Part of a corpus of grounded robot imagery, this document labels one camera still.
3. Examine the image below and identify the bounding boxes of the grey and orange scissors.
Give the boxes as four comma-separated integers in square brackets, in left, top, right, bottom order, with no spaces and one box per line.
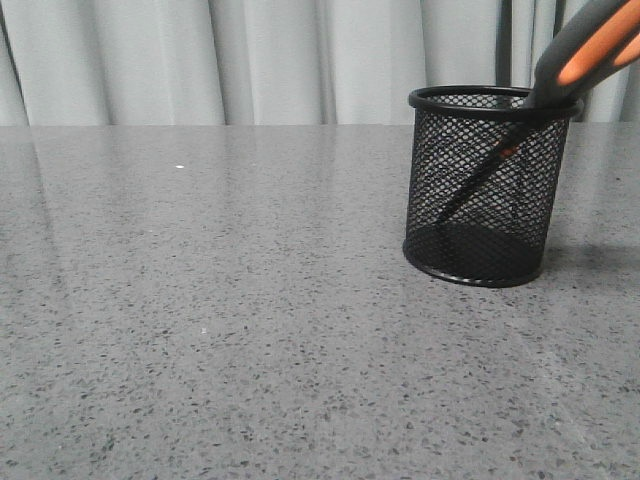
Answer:
[437,0,639,222]

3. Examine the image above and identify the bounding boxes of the black mesh metal bucket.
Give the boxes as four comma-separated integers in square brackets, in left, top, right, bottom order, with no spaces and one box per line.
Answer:
[403,85,582,288]

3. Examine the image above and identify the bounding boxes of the grey pleated curtain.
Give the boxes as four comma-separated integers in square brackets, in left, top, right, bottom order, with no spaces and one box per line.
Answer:
[0,0,640,127]

